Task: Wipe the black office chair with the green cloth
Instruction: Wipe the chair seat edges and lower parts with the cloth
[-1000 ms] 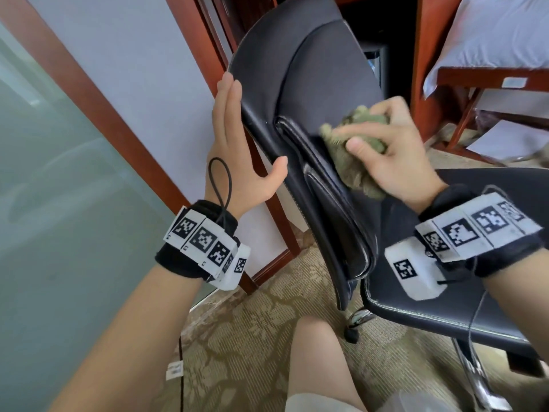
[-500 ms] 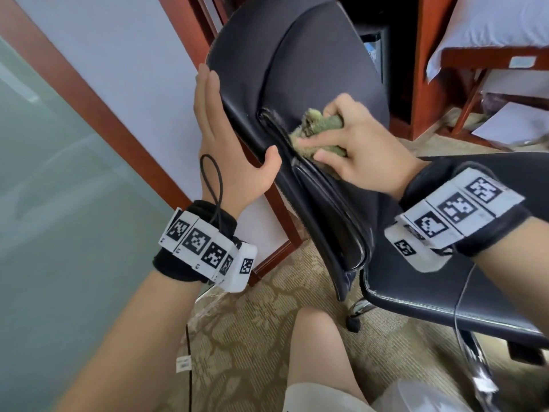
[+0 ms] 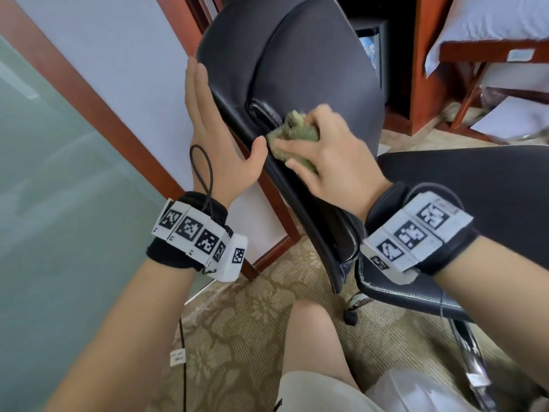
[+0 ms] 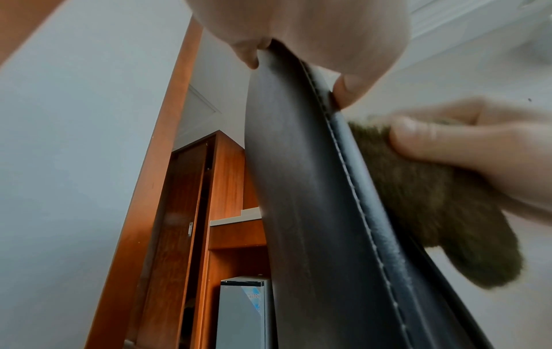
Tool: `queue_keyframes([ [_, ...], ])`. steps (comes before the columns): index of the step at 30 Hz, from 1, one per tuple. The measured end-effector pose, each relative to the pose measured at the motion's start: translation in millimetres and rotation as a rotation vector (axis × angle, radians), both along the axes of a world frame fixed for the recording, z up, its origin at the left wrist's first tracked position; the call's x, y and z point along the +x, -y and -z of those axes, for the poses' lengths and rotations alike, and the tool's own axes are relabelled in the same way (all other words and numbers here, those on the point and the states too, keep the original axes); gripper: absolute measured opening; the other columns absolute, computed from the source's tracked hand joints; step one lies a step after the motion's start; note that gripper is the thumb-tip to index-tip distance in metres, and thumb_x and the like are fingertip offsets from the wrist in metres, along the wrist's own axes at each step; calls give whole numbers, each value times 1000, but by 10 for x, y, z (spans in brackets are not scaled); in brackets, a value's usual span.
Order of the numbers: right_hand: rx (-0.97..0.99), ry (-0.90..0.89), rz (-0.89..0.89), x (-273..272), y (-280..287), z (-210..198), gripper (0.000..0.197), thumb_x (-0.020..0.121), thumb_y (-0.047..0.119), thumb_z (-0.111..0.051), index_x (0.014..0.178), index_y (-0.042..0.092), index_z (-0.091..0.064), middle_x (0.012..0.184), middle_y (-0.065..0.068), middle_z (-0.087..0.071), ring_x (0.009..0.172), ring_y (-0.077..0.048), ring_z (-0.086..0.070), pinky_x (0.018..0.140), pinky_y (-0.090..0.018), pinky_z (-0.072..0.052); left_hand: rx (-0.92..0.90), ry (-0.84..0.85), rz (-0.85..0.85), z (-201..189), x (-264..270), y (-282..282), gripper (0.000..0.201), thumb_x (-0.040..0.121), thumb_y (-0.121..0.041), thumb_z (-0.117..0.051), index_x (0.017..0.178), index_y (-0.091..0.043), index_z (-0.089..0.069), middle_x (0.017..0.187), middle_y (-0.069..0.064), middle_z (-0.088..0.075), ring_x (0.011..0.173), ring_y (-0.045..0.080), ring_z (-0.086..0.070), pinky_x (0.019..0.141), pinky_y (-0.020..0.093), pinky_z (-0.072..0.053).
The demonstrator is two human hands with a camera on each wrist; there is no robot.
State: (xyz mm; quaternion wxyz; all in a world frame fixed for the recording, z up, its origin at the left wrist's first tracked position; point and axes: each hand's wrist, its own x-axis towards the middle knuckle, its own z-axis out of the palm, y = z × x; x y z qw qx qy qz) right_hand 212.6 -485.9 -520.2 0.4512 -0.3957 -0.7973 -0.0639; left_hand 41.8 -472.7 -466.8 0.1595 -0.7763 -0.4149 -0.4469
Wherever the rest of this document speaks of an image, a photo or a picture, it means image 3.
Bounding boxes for thin black cable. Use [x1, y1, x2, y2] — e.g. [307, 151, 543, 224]
[177, 144, 216, 412]

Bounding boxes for white paper sheet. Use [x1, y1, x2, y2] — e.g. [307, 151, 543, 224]
[470, 96, 549, 141]

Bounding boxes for person's left hand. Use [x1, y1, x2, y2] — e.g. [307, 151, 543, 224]
[184, 57, 269, 211]

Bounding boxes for person's right hand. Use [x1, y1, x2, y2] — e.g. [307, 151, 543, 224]
[272, 104, 393, 224]

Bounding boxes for frosted glass panel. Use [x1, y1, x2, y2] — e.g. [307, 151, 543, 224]
[0, 34, 216, 412]

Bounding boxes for black leather chair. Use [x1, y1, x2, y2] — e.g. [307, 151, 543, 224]
[196, 0, 549, 412]

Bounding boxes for person's right leg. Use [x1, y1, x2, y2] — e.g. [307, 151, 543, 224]
[281, 298, 361, 393]

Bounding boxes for person's left forearm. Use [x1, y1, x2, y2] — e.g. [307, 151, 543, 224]
[43, 257, 198, 412]

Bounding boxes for person's right forearm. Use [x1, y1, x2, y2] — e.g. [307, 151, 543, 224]
[433, 236, 549, 391]

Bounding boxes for wooden luggage rack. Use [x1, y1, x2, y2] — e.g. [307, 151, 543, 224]
[437, 40, 549, 144]

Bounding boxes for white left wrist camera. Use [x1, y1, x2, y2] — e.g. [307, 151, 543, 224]
[213, 233, 249, 283]

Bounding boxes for grey mini fridge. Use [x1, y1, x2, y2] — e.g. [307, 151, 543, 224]
[352, 18, 389, 104]

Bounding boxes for white shorts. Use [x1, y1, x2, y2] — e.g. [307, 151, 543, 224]
[274, 366, 482, 412]

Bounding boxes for green cleaning cloth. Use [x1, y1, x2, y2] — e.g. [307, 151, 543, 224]
[266, 109, 320, 174]

